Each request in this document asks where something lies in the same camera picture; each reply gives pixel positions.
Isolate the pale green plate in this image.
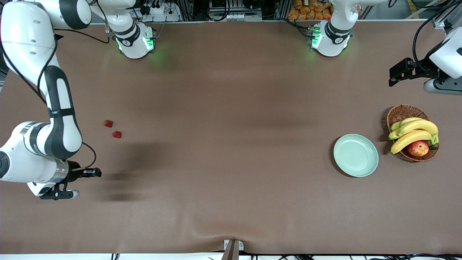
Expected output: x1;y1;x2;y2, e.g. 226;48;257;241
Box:
333;134;379;178

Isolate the brown wicker basket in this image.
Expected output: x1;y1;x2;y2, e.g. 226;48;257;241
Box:
386;104;440;163

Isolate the yellow banana bunch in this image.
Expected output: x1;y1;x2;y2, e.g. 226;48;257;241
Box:
388;117;439;155

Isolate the red apple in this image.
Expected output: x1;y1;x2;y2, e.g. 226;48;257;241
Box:
407;140;430;157

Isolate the orange bread rolls pile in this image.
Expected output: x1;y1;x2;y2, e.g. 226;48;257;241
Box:
288;0;334;21

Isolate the brown table mat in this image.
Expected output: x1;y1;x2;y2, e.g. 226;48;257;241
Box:
0;20;462;255

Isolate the white terminal block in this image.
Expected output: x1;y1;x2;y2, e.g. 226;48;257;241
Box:
226;14;262;22

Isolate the white power strip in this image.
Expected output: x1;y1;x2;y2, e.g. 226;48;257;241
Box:
139;2;181;22

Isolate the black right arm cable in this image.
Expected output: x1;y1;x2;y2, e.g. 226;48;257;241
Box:
0;0;110;170

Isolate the aluminium frame strut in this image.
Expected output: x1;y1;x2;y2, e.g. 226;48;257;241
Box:
431;0;462;30

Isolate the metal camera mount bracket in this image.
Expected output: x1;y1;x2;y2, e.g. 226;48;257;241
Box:
221;239;244;260

